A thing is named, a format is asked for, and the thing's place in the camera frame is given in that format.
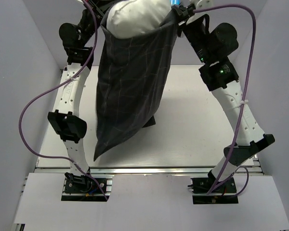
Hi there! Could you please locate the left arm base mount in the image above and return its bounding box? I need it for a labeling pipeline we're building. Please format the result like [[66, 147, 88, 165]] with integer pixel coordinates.
[[61, 172, 112, 202]]

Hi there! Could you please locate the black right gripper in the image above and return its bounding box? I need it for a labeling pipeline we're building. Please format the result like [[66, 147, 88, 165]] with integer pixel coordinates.
[[171, 5, 210, 65]]

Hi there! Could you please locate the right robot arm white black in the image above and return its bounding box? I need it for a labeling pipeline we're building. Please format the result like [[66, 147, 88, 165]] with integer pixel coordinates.
[[172, 5, 275, 192]]

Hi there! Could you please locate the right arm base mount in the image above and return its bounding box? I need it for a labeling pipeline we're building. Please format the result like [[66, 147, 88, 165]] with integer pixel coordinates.
[[187, 178, 238, 205]]

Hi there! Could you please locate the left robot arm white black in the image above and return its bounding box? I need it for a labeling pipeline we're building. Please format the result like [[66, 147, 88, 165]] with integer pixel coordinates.
[[48, 0, 116, 192]]

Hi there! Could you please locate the dark grey checked pillowcase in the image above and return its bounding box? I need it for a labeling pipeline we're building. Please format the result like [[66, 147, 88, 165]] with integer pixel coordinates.
[[94, 11, 178, 158]]

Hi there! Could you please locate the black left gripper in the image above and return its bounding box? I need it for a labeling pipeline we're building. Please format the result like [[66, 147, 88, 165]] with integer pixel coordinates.
[[78, 0, 126, 47]]

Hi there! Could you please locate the white pillow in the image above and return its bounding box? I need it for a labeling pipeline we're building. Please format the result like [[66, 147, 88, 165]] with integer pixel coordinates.
[[106, 0, 171, 39]]

